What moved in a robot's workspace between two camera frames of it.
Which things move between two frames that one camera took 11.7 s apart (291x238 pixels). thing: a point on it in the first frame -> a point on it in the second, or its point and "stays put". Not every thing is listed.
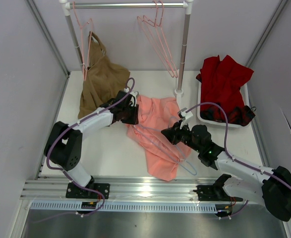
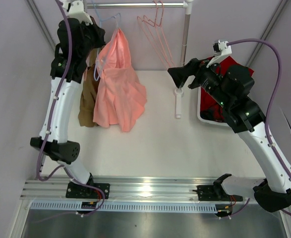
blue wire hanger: (162, 141) -> (100, 20)
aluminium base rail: (122, 189) stays put
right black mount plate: (211, 193) stays put
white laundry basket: (244, 90) stays put
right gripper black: (173, 133) -> (181, 74)
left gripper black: (134, 119) -> (98, 31)
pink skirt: (161, 153) -> (120, 99)
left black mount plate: (76, 191) stays put
